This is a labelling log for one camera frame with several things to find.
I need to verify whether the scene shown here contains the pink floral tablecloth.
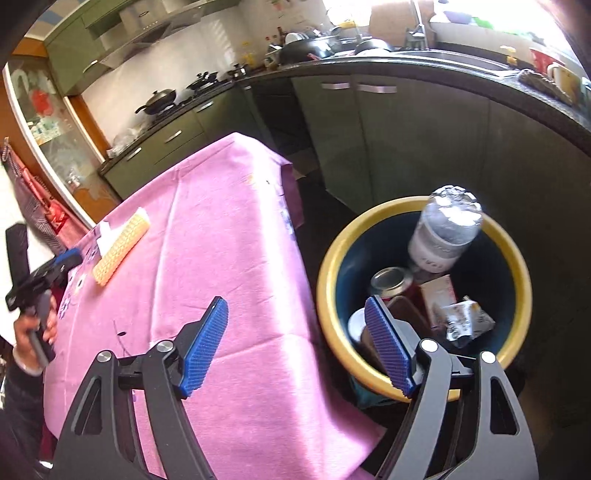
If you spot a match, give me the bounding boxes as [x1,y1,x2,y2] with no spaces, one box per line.
[41,132,386,480]

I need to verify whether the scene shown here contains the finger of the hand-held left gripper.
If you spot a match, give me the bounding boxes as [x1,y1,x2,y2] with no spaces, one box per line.
[45,248,85,281]

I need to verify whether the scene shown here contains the person's left hand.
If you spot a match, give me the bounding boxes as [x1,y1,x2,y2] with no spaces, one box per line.
[13,295,60,366]

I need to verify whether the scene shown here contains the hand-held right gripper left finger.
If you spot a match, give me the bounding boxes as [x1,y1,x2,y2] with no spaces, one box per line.
[47,295,230,480]

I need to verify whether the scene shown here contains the red and white milk carton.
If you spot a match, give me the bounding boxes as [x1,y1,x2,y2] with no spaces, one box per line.
[419,274,459,329]

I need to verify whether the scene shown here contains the black lidded frying pan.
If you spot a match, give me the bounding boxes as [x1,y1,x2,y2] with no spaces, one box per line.
[185,71,221,91]

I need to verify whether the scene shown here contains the steel range hood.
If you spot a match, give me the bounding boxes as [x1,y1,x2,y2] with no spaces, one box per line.
[98,21,186,71]

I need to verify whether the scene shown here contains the person's left forearm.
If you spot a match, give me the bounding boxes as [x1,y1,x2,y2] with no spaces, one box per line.
[0,357,46,469]

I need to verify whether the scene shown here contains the green lower cabinets with drawers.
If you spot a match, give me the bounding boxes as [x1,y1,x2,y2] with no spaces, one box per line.
[99,84,260,200]

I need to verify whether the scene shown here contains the red checked apron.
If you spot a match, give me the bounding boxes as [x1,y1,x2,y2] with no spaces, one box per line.
[0,137,89,254]

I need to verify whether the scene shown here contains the large black wok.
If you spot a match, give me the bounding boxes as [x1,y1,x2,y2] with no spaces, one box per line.
[278,36,341,64]

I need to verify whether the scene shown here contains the white-lid jar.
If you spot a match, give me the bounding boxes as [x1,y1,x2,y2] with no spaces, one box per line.
[348,308,371,346]

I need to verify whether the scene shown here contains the red and white mug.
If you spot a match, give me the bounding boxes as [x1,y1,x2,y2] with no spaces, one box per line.
[528,46,567,77]

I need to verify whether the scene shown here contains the green upper cabinet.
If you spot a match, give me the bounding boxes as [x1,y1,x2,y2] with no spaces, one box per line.
[44,13,105,96]
[82,0,242,41]

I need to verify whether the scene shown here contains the white paper napkin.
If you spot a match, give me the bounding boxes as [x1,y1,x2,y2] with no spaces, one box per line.
[96,208,149,257]

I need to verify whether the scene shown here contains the white plastic bag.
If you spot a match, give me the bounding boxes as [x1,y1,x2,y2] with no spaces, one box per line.
[107,127,140,156]

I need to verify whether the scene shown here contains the foil wrapper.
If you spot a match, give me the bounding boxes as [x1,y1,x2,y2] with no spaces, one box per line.
[443,298,496,348]

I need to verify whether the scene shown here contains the dish rack with plates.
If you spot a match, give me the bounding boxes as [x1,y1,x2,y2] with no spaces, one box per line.
[276,28,325,48]

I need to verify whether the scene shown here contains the orange foam net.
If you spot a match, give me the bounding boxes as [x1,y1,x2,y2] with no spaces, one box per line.
[92,215,151,287]

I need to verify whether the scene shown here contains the red drink can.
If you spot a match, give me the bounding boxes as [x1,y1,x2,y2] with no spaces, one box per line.
[370,267,414,302]

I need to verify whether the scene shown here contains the yellow-rimmed blue bin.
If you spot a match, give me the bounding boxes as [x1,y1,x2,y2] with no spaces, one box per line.
[316,196,534,402]

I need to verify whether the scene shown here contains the gas stove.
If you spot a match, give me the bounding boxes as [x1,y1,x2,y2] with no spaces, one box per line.
[139,80,236,123]

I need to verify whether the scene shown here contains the bright window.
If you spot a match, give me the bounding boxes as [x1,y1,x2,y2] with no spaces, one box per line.
[323,0,591,56]

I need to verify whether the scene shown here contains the clear plastic water bottle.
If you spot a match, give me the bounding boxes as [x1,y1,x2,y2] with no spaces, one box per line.
[407,185,484,284]

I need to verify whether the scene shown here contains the green cabinets under sink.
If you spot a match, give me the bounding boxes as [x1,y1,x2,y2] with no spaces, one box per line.
[245,69,591,259]

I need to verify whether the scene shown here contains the black lidded wok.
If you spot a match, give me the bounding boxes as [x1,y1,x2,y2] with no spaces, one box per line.
[135,89,178,116]

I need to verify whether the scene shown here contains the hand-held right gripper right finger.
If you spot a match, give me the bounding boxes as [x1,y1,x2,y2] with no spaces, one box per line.
[364,295,541,480]

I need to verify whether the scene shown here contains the steel sink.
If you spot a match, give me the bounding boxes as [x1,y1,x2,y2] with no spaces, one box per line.
[396,46,514,75]

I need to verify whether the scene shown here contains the glass sliding door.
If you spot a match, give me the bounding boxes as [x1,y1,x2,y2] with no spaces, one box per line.
[2,55,124,228]

